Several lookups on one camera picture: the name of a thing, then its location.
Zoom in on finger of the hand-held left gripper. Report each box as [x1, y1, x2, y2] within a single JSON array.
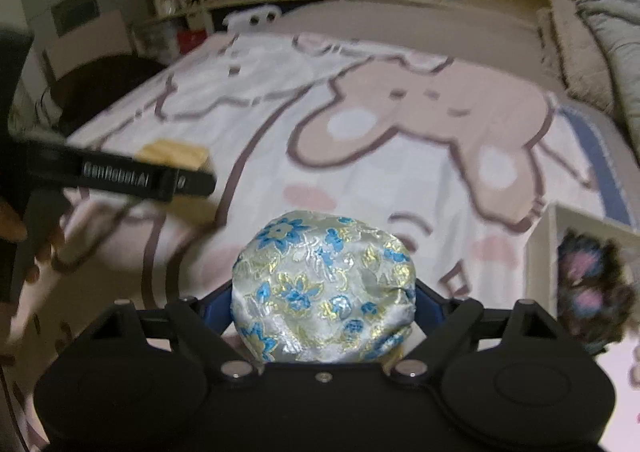
[[151, 164, 217, 204]]

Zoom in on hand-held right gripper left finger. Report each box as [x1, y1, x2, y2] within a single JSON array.
[[90, 284, 256, 379]]

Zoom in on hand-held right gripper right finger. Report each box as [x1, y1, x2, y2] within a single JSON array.
[[387, 279, 561, 380]]

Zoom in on oval wooden box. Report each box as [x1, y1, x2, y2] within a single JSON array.
[[139, 138, 213, 174]]

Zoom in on blue floral brocade pouch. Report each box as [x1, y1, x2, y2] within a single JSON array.
[[231, 211, 418, 365]]

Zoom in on white cardboard box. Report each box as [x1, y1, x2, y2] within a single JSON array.
[[525, 202, 640, 452]]

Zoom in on person's left hand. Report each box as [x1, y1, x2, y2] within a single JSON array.
[[0, 198, 66, 284]]

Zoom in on dark brown cushion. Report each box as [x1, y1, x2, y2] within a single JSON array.
[[50, 54, 168, 135]]

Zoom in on printed cartoon blanket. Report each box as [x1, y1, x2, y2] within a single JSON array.
[[0, 32, 626, 452]]

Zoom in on red box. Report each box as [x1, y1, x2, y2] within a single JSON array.
[[177, 29, 208, 53]]

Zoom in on cardboard sheet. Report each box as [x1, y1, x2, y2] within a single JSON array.
[[40, 9, 137, 83]]

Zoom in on clear plastic container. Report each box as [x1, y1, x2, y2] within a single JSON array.
[[137, 22, 177, 59]]

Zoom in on dark framed picture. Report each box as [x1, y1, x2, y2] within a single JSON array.
[[50, 0, 99, 36]]

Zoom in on dark crochet flowers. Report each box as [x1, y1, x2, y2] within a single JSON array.
[[555, 229, 636, 358]]

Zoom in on bed with taupe sheet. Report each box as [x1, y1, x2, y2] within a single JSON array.
[[210, 0, 640, 158]]

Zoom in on grey duvet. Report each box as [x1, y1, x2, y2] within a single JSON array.
[[575, 0, 640, 158]]

